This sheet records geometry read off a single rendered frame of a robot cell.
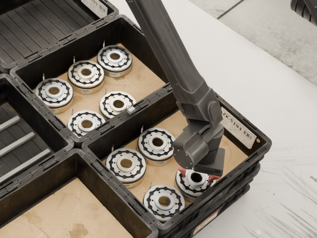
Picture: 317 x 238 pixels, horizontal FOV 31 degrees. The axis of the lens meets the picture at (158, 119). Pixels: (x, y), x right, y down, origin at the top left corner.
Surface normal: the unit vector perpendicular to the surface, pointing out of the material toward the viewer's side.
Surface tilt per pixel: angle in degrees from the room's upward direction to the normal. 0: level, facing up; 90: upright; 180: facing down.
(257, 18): 0
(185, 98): 97
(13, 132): 0
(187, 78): 49
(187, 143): 55
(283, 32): 0
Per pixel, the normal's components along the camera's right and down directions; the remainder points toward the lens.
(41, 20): 0.13, -0.61
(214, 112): 0.68, 0.11
